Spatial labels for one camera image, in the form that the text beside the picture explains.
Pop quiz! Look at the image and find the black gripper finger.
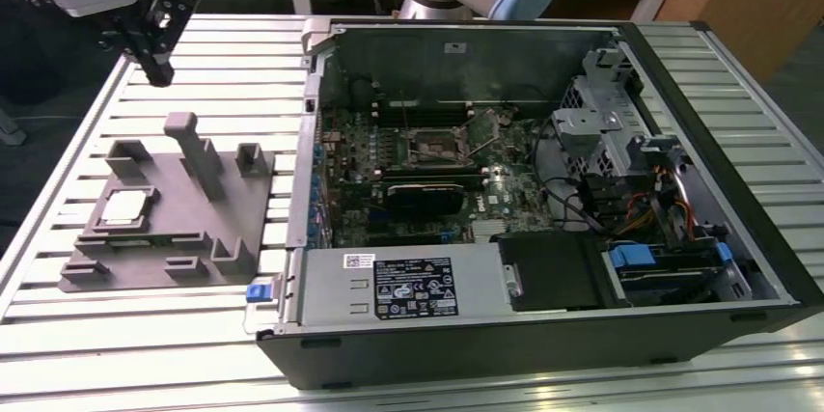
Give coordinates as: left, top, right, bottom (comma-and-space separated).
99, 18, 162, 87
155, 0, 206, 87

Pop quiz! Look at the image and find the silver CPU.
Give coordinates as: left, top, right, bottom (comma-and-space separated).
102, 191, 155, 229

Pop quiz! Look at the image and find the metal socket cover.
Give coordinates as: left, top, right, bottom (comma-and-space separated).
455, 107, 506, 156

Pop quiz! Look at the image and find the CPU socket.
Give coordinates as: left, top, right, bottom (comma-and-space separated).
399, 124, 479, 165

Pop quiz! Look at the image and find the green RAM stick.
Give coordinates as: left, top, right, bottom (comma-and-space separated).
106, 235, 203, 246

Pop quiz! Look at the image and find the grey parts rack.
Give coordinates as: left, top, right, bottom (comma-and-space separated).
56, 111, 278, 294

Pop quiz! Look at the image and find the black graphics card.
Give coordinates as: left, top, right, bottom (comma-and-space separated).
384, 182, 467, 216

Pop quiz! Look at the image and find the blue case latch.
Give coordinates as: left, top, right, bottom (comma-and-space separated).
246, 280, 278, 305

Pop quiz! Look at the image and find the grey power supply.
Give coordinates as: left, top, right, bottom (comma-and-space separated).
278, 242, 520, 331

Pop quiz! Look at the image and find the green motherboard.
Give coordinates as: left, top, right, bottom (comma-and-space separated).
314, 105, 563, 248

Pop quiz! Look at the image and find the silver chipset heatsink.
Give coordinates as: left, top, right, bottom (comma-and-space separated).
471, 220, 511, 240

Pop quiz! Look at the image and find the black rating label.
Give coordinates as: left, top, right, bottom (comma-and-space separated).
374, 256, 456, 321

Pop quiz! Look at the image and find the silver metal drive cage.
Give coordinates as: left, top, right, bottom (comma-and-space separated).
550, 47, 650, 179

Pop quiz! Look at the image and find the black plastic bay cover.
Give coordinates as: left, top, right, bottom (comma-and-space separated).
496, 232, 634, 313

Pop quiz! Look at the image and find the blue disk carrier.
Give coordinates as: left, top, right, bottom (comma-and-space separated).
606, 243, 722, 283

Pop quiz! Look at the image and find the black PC case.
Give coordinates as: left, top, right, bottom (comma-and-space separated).
244, 15, 824, 392

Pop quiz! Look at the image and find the yellow wire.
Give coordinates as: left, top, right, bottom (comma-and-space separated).
615, 211, 656, 235

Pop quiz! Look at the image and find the orange wire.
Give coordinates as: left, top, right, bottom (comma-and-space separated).
666, 197, 702, 242

